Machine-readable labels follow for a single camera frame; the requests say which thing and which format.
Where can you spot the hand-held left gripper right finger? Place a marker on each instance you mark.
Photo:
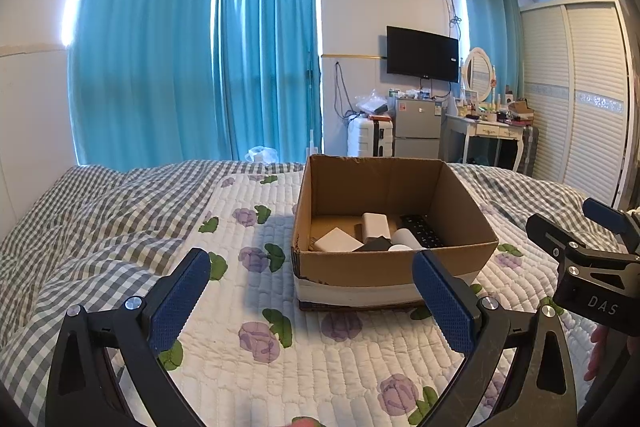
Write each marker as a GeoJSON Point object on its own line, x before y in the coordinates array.
{"type": "Point", "coordinates": [442, 302]}

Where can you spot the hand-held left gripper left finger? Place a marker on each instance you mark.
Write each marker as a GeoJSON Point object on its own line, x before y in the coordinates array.
{"type": "Point", "coordinates": [180, 302]}

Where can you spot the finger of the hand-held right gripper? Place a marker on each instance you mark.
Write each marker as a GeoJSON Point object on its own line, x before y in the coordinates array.
{"type": "Point", "coordinates": [605, 213]}
{"type": "Point", "coordinates": [555, 234]}

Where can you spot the black remote control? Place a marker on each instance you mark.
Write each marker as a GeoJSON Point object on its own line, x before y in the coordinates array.
{"type": "Point", "coordinates": [422, 232]}

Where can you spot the white cylindrical stick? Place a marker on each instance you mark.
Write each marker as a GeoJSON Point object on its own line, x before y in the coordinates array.
{"type": "Point", "coordinates": [402, 239]}

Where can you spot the brown cardboard box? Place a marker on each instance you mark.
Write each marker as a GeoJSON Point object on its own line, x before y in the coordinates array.
{"type": "Point", "coordinates": [360, 277]}

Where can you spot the black power adapter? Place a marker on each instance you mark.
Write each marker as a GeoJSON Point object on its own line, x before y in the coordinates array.
{"type": "Point", "coordinates": [375, 246]}

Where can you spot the cream rectangular block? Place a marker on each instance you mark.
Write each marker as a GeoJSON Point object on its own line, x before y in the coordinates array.
{"type": "Point", "coordinates": [375, 226]}

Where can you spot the white square box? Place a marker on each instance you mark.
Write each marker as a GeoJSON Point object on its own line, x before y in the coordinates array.
{"type": "Point", "coordinates": [336, 239]}

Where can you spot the person's right hand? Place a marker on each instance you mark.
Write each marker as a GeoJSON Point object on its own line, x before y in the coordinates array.
{"type": "Point", "coordinates": [600, 352]}

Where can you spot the person's left hand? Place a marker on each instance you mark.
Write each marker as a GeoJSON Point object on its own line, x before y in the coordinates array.
{"type": "Point", "coordinates": [305, 423]}

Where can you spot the silver suitcase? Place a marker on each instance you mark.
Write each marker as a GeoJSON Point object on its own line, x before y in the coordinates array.
{"type": "Point", "coordinates": [529, 149]}

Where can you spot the grey checked bedsheet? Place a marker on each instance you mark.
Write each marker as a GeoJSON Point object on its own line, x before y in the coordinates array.
{"type": "Point", "coordinates": [100, 217]}

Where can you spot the white louvered wardrobe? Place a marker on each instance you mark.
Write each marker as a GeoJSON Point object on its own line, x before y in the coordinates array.
{"type": "Point", "coordinates": [575, 97]}

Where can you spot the white dressing table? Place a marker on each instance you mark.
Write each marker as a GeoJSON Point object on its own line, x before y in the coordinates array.
{"type": "Point", "coordinates": [487, 129]}

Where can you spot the white floral quilt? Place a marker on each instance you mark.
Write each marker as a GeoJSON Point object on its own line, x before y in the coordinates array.
{"type": "Point", "coordinates": [280, 377]}

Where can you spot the small brown box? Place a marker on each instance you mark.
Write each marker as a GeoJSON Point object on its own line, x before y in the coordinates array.
{"type": "Point", "coordinates": [520, 108]}

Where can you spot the white plastic bag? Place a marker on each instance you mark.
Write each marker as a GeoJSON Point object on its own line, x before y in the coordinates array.
{"type": "Point", "coordinates": [261, 155]}

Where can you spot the silver small fridge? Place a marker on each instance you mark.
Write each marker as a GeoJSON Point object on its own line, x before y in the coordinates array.
{"type": "Point", "coordinates": [417, 129]}

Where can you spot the oval white mirror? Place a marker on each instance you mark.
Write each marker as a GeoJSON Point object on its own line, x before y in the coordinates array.
{"type": "Point", "coordinates": [477, 74]}

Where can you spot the white suitcase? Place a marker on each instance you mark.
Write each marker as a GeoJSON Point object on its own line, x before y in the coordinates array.
{"type": "Point", "coordinates": [367, 137]}

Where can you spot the clear plastic bag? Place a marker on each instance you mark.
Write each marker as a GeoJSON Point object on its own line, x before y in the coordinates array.
{"type": "Point", "coordinates": [372, 103]}

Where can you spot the teal curtain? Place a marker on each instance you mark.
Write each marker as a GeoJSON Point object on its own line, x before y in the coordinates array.
{"type": "Point", "coordinates": [492, 22]}

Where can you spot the wide blue curtain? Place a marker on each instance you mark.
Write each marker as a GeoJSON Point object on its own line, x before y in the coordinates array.
{"type": "Point", "coordinates": [145, 47]}

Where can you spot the narrow blue curtain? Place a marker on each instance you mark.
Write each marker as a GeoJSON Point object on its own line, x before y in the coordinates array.
{"type": "Point", "coordinates": [270, 52]}

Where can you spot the black wall television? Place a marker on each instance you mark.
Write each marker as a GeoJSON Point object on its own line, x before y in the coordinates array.
{"type": "Point", "coordinates": [422, 54]}

